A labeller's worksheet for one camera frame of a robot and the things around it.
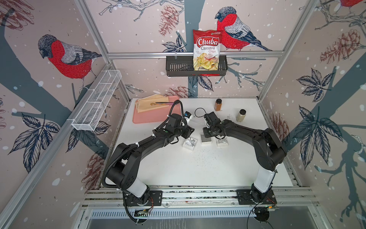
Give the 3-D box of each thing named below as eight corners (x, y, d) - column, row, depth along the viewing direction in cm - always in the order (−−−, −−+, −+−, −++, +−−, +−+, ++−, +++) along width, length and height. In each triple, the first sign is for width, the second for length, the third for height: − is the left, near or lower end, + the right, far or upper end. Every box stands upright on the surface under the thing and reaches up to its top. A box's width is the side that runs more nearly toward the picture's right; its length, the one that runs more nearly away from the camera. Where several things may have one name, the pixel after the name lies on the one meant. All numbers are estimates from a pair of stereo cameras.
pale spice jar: (236, 122, 108) (240, 114, 100) (235, 118, 111) (239, 109, 103) (242, 122, 108) (247, 114, 100) (241, 118, 111) (245, 109, 103)
